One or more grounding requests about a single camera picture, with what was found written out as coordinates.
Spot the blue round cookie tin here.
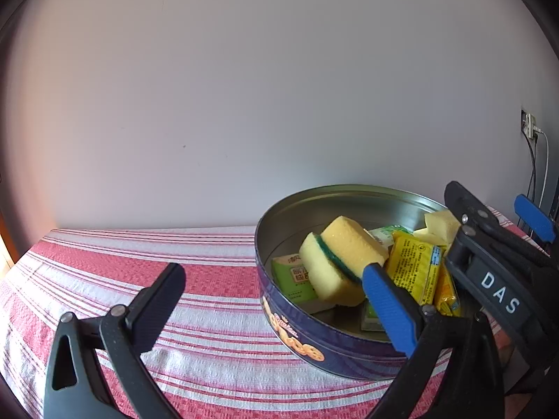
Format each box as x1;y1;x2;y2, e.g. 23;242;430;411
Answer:
254;184;481;380

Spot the yellow snack packet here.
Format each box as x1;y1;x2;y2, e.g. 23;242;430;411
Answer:
434;262;461;317
386;232;443;306

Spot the green tea box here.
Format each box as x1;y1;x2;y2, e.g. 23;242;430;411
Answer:
271;253;317;304

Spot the black cable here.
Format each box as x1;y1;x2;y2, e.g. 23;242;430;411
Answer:
524;133;539;204

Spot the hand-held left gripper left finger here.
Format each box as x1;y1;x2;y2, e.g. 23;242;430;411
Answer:
43;263;187;419

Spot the large yellow sponge green base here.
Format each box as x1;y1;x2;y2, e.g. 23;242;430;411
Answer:
299;232;368;307

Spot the wall socket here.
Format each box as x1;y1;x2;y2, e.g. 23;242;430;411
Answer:
521;107;539;138

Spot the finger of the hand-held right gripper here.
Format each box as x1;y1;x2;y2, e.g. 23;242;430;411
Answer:
444;180;559;271
514;194;558;243

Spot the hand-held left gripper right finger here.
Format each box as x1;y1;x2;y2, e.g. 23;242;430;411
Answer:
362;263;508;419

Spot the red striped tablecloth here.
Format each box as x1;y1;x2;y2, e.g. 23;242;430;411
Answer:
0;207;542;419

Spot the wedge-shaped yellow sponge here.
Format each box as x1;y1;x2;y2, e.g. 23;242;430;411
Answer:
413;209;461;245

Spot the small yellow sponge green base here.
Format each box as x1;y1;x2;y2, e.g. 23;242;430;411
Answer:
321;215;390;280

